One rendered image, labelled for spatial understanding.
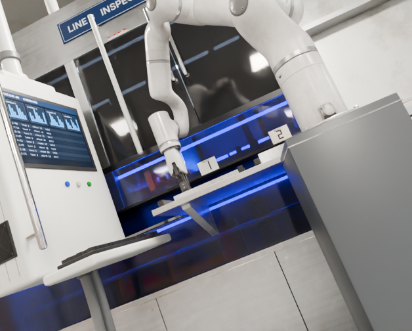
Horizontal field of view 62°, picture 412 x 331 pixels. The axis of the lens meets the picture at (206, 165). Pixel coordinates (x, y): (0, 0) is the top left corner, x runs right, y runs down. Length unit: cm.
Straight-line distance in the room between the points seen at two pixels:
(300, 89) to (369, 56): 349
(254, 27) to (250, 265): 96
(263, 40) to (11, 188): 87
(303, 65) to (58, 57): 139
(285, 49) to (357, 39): 352
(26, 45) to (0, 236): 117
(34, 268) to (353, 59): 381
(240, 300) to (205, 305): 15
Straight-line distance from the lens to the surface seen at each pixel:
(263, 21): 91
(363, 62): 429
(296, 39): 91
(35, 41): 209
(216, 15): 109
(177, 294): 157
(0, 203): 124
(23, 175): 119
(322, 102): 85
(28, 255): 117
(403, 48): 447
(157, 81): 133
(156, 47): 135
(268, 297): 151
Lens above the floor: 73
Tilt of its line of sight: 11 degrees up
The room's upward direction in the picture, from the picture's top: 22 degrees counter-clockwise
